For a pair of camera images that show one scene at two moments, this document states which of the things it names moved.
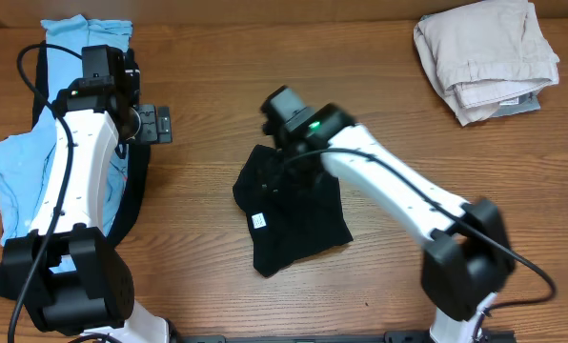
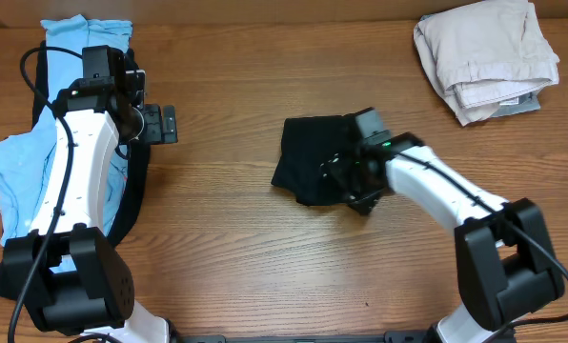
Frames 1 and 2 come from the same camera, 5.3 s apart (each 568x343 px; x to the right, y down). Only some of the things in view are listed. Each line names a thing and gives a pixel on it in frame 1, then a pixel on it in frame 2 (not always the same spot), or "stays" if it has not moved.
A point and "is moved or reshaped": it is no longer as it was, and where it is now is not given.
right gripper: [282, 177] -> [335, 166]
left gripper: [152, 131] stays
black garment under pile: [138, 163] stays
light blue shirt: [14, 169] stays
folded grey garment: [525, 102] stays
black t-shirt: [294, 211] is moved or reshaped
